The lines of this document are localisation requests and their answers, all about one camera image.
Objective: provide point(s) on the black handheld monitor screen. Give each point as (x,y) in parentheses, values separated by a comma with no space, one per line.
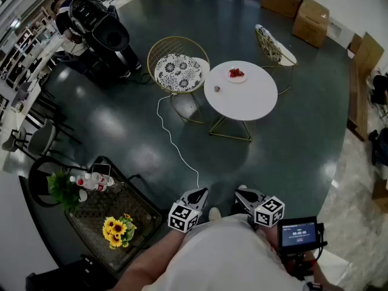
(298,233)

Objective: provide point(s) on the green leafy plant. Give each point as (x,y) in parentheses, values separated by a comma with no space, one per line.
(63,189)

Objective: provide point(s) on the red leafy-topped strawberry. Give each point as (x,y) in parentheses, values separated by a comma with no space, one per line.
(217,88)

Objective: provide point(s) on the white office desk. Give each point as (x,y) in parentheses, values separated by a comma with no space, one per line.
(12,114)

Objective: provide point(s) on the person's right forearm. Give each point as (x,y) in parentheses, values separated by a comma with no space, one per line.
(271,238)

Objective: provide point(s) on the white plate with strawberries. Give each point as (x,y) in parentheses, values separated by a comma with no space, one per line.
(239,79)

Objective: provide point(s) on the clear water bottle red cap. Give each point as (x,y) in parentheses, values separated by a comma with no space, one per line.
(94,186)

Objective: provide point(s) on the cluttered white desk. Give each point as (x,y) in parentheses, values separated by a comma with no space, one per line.
(30,50)

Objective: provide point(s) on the black bag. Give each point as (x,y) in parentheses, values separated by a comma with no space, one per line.
(380,92)
(380,147)

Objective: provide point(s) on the grey shell chair black legs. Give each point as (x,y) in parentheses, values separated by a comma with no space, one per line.
(42,138)
(13,141)

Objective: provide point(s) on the white cup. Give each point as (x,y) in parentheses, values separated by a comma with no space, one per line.
(82,195)

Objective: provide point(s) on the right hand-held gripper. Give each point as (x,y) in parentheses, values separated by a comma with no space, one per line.
(269,212)

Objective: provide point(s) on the white round table gold legs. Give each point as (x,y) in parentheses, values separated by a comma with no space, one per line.
(242,102)

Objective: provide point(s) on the person's white shoe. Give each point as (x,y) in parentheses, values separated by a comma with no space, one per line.
(214,214)

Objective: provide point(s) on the white-edged phone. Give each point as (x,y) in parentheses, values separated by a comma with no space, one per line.
(101,168)

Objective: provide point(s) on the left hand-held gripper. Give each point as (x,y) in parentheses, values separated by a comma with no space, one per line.
(182,218)

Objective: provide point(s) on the black round-back chair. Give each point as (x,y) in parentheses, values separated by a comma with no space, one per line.
(31,186)

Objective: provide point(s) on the yellow sunflower bouquet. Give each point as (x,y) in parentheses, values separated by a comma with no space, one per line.
(115,229)

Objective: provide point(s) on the person's left forearm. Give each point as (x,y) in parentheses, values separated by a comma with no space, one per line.
(151,253)

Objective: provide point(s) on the large black hooded equipment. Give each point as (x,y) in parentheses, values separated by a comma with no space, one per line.
(103,29)

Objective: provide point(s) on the black monitor screen device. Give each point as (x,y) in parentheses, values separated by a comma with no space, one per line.
(298,262)

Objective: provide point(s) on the person's white shirt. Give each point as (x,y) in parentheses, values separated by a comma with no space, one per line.
(230,253)

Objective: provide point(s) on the clear water bottle white cap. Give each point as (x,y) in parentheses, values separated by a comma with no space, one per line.
(74,180)
(100,179)

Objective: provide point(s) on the round black-white floral cushion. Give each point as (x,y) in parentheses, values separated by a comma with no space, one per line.
(268,39)
(179,71)

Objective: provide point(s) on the brown wooden bench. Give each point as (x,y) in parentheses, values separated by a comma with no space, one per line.
(357,102)

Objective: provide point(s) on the pile of red strawberries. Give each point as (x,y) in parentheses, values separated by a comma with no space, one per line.
(235,73)

